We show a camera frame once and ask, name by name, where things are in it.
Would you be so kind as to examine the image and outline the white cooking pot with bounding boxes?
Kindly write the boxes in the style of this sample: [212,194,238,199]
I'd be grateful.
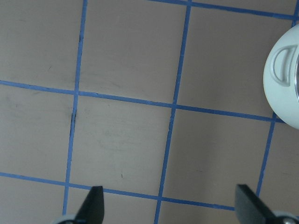
[263,24,299,129]

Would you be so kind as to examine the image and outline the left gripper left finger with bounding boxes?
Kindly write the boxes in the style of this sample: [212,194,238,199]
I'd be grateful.
[52,186,105,224]

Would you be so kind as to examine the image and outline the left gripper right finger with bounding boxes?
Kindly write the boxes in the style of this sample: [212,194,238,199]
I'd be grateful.
[235,184,299,224]

